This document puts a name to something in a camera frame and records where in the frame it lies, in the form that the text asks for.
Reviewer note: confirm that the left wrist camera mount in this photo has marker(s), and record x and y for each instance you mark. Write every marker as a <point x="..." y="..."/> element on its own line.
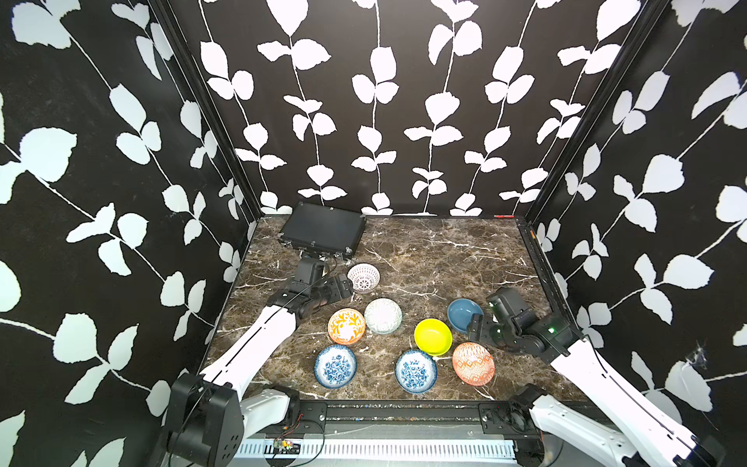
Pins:
<point x="310" y="270"/>

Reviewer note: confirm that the black flat case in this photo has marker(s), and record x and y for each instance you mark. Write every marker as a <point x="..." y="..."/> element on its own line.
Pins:
<point x="323" y="230"/>

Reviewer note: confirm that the blue-grey bowl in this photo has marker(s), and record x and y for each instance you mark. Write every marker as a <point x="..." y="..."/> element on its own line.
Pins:
<point x="460" y="313"/>

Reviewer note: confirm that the orange floral bowl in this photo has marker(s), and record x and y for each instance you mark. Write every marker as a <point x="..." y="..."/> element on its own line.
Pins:
<point x="346" y="327"/>

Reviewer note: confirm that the blue floral bowl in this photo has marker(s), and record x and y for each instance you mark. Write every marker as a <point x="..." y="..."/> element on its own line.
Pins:
<point x="416" y="372"/>
<point x="335" y="366"/>

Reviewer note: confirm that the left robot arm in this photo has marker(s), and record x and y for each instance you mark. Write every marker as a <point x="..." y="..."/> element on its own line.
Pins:
<point x="207" y="417"/>

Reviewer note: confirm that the orange geometric bowl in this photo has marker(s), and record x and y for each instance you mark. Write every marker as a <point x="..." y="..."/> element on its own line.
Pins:
<point x="473" y="364"/>

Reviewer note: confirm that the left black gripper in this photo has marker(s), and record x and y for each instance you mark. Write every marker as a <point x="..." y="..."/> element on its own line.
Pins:
<point x="336" y="292"/>

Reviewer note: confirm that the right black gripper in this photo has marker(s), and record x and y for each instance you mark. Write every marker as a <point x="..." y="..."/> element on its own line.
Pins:
<point x="481" y="333"/>

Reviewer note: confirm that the black front rail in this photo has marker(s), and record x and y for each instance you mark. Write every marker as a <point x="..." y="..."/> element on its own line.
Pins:
<point x="489" y="417"/>

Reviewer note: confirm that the lime yellow bowl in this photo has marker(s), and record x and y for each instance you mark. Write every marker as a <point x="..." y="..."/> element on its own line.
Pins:
<point x="433" y="337"/>

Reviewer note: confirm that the white red-patterned bowl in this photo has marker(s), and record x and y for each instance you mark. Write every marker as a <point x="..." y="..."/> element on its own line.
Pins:
<point x="364" y="278"/>

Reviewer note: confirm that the white green-patterned bowl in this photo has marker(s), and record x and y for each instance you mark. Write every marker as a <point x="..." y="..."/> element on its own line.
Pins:
<point x="383" y="316"/>

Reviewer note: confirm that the white slotted cable duct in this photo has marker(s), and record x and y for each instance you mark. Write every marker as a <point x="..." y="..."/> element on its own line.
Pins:
<point x="465" y="451"/>

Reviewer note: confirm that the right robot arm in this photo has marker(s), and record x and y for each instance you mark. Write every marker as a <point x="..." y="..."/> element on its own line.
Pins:
<point x="638" y="434"/>

